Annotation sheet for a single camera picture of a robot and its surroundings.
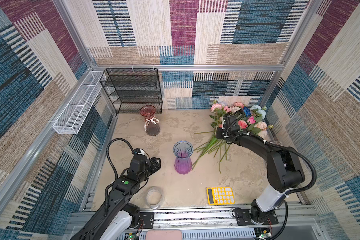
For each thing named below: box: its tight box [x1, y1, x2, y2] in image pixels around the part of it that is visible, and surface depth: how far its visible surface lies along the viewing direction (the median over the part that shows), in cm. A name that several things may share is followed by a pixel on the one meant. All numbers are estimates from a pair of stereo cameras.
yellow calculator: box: [206, 186, 235, 206], surface depth 81 cm
